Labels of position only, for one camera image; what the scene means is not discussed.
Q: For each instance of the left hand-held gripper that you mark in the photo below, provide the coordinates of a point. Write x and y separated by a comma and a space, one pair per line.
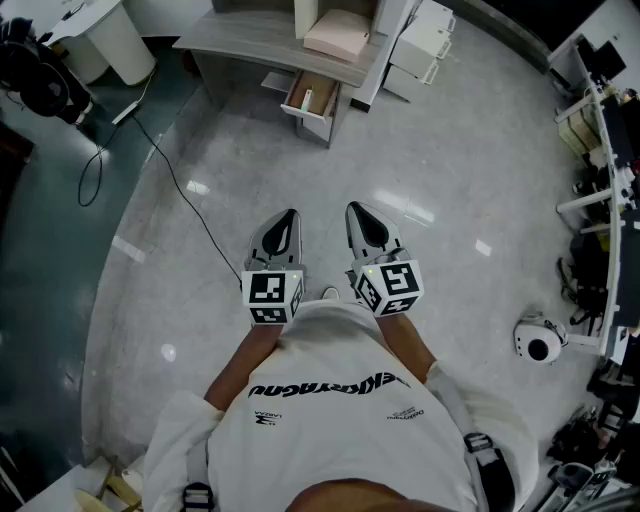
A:
265, 290

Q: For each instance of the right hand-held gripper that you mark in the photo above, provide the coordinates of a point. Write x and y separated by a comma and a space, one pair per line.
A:
400, 280

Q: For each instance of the white and green carton box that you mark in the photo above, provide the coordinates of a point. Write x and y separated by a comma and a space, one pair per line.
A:
307, 100

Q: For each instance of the wooden drawer with white front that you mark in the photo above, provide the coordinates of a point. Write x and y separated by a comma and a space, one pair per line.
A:
320, 92

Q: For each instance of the person's right forearm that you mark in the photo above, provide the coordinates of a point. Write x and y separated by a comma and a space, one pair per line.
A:
405, 345

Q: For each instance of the person's left forearm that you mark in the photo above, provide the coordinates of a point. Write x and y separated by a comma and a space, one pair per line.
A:
245, 365

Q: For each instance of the white cabinet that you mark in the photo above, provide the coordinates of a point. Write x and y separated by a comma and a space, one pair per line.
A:
417, 45

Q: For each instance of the white shoe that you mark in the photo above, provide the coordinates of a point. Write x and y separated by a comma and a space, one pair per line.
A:
330, 292

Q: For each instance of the grey open shelf unit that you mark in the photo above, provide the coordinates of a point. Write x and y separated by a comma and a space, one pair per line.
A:
380, 60

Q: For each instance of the white dome-shaped device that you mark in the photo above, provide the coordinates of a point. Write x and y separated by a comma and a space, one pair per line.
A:
537, 340

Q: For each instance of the white power strip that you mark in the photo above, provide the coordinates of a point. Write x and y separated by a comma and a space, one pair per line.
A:
126, 112

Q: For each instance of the white printed T-shirt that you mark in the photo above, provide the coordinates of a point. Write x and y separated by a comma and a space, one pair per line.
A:
340, 440

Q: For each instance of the pink flat box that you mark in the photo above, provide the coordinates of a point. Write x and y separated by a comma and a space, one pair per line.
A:
335, 35

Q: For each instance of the grey wooden desk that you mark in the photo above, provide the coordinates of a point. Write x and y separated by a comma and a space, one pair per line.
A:
235, 40

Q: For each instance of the black backpack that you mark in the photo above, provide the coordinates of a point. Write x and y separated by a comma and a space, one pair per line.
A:
585, 280

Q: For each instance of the white board panel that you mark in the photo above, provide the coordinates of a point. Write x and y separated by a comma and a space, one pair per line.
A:
306, 17

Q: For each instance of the white cylindrical table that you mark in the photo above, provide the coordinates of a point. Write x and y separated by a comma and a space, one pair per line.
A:
115, 40

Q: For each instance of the wooden stool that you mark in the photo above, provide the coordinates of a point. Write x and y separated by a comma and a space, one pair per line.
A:
117, 492

